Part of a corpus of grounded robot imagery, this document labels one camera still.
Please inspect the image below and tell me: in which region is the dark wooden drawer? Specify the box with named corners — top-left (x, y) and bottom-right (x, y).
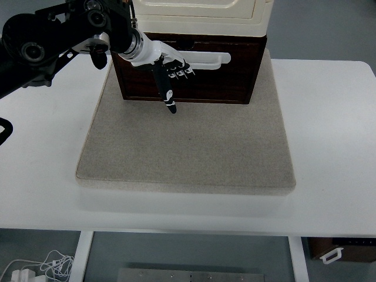
top-left (112, 33), bottom-right (267, 104)

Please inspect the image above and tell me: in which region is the brown drawer on floor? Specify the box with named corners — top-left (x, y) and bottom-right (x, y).
top-left (307, 237), bottom-right (375, 264)

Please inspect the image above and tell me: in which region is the white drawer handle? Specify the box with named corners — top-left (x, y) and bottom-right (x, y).
top-left (179, 51), bottom-right (231, 71)

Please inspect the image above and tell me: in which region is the cream upper cabinet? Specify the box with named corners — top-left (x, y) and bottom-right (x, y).
top-left (133, 0), bottom-right (274, 37)

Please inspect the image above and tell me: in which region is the grey metal base plate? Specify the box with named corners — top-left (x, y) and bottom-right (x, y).
top-left (117, 268), bottom-right (265, 282)

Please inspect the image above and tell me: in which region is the white table leg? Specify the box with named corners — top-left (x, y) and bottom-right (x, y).
top-left (69, 231), bottom-right (94, 282)
top-left (288, 236), bottom-right (309, 282)

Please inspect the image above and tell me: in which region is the dark wooden cabinet base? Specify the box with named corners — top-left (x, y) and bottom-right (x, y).
top-left (105, 29), bottom-right (268, 105)

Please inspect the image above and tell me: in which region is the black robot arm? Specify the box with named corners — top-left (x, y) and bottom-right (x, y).
top-left (1, 1), bottom-right (135, 98)

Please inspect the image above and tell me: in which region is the grey felt pad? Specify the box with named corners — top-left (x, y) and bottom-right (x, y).
top-left (76, 52), bottom-right (296, 195)

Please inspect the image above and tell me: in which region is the white table leg left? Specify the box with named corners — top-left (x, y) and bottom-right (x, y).
top-left (69, 231), bottom-right (94, 282)

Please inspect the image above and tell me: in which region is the white table leg right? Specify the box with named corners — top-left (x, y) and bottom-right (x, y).
top-left (288, 236), bottom-right (309, 282)

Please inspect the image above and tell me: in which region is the white cable bundle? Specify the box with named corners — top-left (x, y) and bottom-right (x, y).
top-left (0, 250), bottom-right (75, 282)

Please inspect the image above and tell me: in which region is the white power adapter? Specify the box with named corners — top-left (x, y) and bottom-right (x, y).
top-left (11, 268), bottom-right (36, 282)

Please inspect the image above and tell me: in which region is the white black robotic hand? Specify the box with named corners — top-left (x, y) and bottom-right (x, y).
top-left (119, 29), bottom-right (194, 114)

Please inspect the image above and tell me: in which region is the black sleeved cable loop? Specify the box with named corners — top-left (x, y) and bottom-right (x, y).
top-left (0, 117), bottom-right (14, 146)

